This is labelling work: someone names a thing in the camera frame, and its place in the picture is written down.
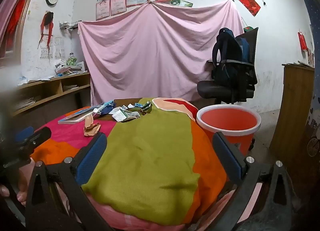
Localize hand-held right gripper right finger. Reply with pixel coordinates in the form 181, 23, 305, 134
212, 132, 293, 231

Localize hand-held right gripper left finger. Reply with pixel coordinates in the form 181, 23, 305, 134
25, 132, 113, 231

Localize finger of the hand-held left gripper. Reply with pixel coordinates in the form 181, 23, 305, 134
2, 126, 52, 169
14, 126, 34, 144

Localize brown paper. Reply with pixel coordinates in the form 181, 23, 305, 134
83, 115, 101, 137

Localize orange bucket with white rim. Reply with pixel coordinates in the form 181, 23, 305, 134
196, 104, 262, 158

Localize white green packet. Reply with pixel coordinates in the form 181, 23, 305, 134
112, 111, 130, 122

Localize dark blue wrapper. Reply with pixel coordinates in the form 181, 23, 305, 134
100, 101, 115, 116

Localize green foil wrapper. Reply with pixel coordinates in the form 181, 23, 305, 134
135, 101, 153, 115

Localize person's left hand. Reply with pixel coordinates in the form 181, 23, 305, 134
0, 158, 34, 206

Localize blue cover book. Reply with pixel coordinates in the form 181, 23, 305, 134
58, 107, 105, 124

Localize wooden shelf unit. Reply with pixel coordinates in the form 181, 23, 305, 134
11, 71, 91, 118

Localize colourful patchwork blanket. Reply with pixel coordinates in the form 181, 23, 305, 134
30, 97, 240, 231

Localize black office chair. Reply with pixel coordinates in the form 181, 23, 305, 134
197, 27, 259, 105

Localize stack of books and papers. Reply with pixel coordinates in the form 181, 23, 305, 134
54, 60, 87, 76

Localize wooden cabinet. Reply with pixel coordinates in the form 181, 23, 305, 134
269, 63, 315, 158

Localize dark blue backpack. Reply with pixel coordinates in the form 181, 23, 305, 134
212, 27, 250, 87

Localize blue patterned curtain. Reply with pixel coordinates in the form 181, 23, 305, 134
285, 0, 320, 196

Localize pink hanging sheet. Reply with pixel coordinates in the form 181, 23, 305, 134
78, 0, 245, 108

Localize red hanging envelope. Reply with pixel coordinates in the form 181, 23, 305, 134
297, 30, 308, 51

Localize green photo cards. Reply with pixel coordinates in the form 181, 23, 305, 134
170, 0, 194, 8

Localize wall calendar sheets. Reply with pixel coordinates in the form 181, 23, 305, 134
40, 37, 63, 59

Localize red hanging wall ornament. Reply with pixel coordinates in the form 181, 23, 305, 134
37, 11, 55, 52

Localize metal wall rack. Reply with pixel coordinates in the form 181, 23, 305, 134
59, 21, 82, 31

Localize red paper wall decoration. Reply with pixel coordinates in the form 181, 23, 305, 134
238, 0, 261, 17

